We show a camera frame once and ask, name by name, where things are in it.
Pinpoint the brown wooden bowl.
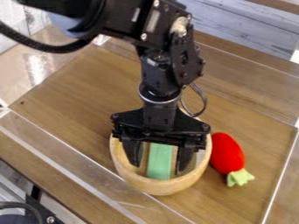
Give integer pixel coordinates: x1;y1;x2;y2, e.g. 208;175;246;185
109;135;212;196

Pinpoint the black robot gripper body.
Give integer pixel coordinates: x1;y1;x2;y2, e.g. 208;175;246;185
111;107;211;149

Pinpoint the red plush strawberry toy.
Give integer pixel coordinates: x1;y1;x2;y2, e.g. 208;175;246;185
210;132;255;187

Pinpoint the green rectangular block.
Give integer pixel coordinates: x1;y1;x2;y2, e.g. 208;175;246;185
146;143;174;180

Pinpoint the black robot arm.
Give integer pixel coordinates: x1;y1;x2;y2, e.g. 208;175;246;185
15;0;211;173

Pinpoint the black table mount bracket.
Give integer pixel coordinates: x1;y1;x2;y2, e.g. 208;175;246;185
0;185;67;224

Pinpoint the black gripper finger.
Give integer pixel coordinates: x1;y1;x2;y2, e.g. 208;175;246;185
175;142;196;174
123;138;144;167

